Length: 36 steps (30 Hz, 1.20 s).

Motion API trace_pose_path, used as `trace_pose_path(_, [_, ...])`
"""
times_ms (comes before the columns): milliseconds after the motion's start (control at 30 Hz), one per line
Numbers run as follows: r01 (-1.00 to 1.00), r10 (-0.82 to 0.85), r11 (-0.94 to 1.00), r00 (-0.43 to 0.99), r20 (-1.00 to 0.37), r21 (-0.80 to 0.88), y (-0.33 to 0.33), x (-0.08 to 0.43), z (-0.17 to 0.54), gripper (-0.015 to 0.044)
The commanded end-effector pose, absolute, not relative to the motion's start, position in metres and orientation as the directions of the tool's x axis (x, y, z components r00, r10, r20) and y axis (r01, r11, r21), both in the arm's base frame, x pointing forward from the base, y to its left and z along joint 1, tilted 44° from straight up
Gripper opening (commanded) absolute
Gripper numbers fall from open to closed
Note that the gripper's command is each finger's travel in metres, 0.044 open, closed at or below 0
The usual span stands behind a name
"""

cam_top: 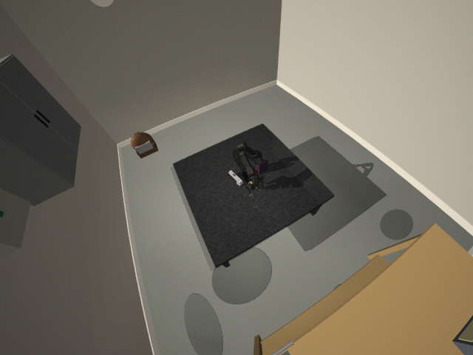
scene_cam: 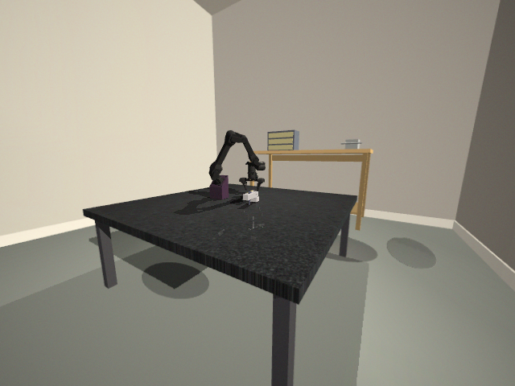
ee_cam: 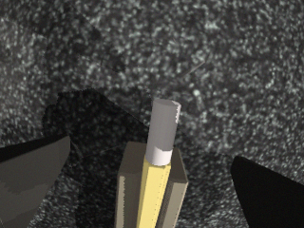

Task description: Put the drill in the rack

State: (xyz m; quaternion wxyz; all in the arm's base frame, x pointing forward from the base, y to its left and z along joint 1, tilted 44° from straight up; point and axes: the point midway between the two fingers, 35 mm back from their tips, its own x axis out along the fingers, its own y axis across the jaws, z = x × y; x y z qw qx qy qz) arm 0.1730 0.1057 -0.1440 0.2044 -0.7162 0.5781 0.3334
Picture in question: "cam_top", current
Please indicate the white rectangular block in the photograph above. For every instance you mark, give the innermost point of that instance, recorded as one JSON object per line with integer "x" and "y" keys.
{"x": 238, "y": 180}

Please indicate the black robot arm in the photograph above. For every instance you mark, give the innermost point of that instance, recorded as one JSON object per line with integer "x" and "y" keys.
{"x": 250, "y": 169}

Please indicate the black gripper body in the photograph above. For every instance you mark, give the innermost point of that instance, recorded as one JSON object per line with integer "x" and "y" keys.
{"x": 250, "y": 186}

